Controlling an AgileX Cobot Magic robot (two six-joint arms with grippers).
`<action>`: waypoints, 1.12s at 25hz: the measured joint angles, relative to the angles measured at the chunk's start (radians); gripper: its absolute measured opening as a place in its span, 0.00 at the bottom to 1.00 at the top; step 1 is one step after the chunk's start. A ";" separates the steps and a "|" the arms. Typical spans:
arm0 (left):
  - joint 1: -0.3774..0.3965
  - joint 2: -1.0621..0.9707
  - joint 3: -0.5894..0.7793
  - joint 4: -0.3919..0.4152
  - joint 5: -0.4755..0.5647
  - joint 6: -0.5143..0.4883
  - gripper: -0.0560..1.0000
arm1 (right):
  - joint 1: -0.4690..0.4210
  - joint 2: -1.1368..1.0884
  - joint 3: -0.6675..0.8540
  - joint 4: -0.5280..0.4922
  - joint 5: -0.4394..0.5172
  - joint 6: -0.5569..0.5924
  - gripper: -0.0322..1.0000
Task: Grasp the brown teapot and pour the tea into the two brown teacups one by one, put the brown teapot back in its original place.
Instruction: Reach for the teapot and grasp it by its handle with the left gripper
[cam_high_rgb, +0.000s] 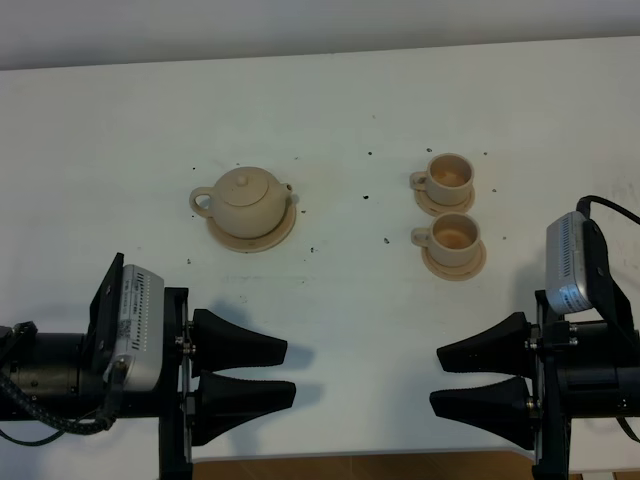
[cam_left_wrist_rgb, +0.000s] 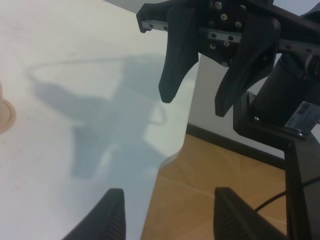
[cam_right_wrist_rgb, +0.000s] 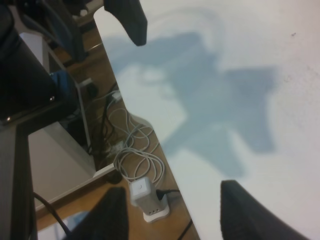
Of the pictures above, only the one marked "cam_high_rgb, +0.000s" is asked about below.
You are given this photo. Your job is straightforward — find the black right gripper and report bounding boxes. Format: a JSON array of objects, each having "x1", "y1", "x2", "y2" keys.
[{"x1": 429, "y1": 290, "x2": 573, "y2": 479}]

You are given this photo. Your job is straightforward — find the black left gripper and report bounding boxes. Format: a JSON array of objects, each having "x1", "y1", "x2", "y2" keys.
[{"x1": 158, "y1": 287, "x2": 296, "y2": 479}]

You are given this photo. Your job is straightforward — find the beige ceramic teapot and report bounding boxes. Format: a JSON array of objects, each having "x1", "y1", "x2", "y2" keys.
[{"x1": 189, "y1": 167, "x2": 293, "y2": 239}]

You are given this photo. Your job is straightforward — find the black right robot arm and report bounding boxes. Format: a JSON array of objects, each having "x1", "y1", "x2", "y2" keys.
[{"x1": 430, "y1": 212, "x2": 639, "y2": 479}]

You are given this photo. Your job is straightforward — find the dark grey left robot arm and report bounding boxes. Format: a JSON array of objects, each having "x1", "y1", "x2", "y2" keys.
[{"x1": 1, "y1": 288, "x2": 296, "y2": 479}]

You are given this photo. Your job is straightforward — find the beige round teapot saucer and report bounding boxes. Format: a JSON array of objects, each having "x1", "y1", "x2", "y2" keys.
[{"x1": 206, "y1": 202, "x2": 297, "y2": 254}]

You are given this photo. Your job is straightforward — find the near beige cup saucer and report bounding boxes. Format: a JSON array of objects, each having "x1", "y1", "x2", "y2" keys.
[{"x1": 421, "y1": 241, "x2": 487, "y2": 281}]

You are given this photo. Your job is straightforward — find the beige cup saucer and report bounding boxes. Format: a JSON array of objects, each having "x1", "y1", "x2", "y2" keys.
[
  {"x1": 421, "y1": 241, "x2": 487, "y2": 281},
  {"x1": 414, "y1": 187, "x2": 475, "y2": 216}
]

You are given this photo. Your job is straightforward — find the near beige teacup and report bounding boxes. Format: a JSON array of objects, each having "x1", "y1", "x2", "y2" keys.
[{"x1": 410, "y1": 212, "x2": 481, "y2": 267}]

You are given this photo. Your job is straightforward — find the beige teacup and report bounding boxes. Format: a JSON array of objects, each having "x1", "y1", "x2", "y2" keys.
[
  {"x1": 409, "y1": 153, "x2": 475, "y2": 207},
  {"x1": 410, "y1": 212, "x2": 481, "y2": 267}
]

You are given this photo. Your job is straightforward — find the far beige cup saucer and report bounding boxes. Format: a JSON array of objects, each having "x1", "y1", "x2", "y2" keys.
[{"x1": 414, "y1": 187, "x2": 475, "y2": 216}]

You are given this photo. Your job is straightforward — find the far beige teacup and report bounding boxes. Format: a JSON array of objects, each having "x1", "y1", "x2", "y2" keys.
[{"x1": 409, "y1": 153, "x2": 475, "y2": 207}]

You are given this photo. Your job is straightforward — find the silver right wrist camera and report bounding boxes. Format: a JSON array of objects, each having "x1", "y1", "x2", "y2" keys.
[{"x1": 545, "y1": 211, "x2": 594, "y2": 315}]

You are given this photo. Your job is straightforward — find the black braided left cable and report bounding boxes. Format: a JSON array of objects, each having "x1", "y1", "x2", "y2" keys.
[{"x1": 0, "y1": 359, "x2": 126, "y2": 445}]

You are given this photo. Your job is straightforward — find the black right camera cable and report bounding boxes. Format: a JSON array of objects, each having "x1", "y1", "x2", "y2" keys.
[{"x1": 575, "y1": 195, "x2": 640, "y2": 226}]

